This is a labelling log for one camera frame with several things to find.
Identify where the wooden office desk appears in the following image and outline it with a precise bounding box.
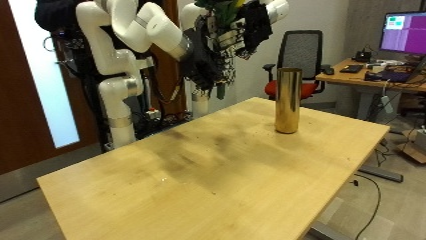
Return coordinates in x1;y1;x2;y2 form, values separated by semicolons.
315;58;426;122

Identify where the black desk phone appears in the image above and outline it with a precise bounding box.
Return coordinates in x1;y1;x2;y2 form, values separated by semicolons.
352;48;374;64

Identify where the gold cylinder vase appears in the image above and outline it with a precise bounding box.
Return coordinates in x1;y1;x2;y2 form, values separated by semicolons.
274;67;303;135

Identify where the brown door with glass panel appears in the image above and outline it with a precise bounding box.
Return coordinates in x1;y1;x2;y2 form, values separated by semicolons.
0;0;101;176

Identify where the black floor cable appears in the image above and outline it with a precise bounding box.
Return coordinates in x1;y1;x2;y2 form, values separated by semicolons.
348;173;383;240

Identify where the person in dark top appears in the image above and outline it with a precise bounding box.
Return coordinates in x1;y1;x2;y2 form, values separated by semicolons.
33;0;86;34

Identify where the cardboard box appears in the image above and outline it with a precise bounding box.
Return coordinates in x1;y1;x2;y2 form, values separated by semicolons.
395;129;426;164

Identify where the computer monitor purple screen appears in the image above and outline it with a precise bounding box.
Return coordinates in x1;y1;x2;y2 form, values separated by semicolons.
378;11;426;56

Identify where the white power strip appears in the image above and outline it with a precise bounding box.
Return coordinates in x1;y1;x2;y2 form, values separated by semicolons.
379;95;395;115

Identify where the control box with red button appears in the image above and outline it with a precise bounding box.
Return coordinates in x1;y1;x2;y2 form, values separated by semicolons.
145;107;162;121

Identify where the black mesh red seat chair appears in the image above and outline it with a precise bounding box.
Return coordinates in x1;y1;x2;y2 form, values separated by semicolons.
262;29;333;101

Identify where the black keyboard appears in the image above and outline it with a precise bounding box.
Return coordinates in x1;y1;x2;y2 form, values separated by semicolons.
339;64;364;74

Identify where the grey table foot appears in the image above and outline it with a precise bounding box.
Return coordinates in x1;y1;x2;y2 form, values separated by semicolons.
356;164;404;184

